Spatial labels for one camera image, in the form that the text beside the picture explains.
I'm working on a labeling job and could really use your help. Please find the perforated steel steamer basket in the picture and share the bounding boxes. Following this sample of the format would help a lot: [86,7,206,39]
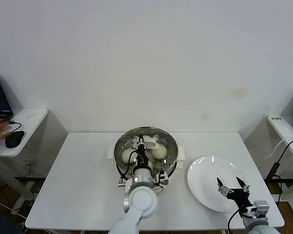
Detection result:
[108,126,187,180]

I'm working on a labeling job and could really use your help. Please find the white cable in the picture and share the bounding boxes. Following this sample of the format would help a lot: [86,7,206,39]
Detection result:
[269,136,293,158]

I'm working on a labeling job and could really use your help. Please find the white side table with label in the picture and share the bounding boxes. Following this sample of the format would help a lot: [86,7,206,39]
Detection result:
[244,114,293,216]

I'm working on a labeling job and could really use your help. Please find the black computer mouse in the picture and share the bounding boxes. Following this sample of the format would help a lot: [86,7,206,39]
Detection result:
[5,131,25,148]

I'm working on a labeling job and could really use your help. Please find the round glass pot lid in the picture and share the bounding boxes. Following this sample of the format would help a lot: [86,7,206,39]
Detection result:
[114,126,179,169]

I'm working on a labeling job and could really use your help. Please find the cream electric cooking pot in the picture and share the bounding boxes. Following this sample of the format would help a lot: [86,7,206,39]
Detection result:
[118,159,184,193]

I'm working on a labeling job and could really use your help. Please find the blue jeans leg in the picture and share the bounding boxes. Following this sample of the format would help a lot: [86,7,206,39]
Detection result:
[0,207,25,234]

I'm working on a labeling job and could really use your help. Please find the white round plate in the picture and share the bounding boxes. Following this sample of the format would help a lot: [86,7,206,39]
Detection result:
[187,156,250,214]

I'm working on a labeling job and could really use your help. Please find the black mouse cable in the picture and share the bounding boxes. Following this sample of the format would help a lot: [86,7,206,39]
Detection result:
[8,119,22,137]

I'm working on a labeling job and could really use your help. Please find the white wall socket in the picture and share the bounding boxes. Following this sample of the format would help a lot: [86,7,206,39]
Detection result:
[23,159,37,169]

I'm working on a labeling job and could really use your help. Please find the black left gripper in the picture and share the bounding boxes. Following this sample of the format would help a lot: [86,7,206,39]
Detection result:
[135,133,149,169]

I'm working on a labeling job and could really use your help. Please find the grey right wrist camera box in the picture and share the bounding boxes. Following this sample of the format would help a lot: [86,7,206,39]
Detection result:
[252,200,271,217]

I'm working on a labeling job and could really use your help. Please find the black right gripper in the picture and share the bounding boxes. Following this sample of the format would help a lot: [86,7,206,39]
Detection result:
[216,176,253,211]

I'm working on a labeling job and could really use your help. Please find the white steamed baozi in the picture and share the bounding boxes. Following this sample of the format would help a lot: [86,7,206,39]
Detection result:
[151,145,168,160]
[121,149,138,164]

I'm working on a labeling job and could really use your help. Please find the black cable with adapter block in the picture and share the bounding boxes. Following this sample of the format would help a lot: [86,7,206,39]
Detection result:
[265,137,293,205]

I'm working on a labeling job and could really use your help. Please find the white side table beige panel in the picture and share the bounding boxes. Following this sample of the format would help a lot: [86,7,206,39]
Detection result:
[0,107,69,204]

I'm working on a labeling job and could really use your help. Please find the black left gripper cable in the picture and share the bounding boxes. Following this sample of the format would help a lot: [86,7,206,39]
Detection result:
[117,152,139,188]

